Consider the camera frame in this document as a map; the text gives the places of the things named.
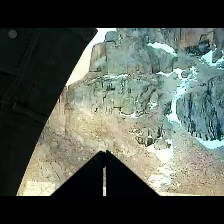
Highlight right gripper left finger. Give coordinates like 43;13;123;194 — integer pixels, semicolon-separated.
50;150;105;197

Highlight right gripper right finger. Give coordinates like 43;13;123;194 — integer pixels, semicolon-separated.
105;150;160;197

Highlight black jeans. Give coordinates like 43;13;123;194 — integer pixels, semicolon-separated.
0;27;99;197

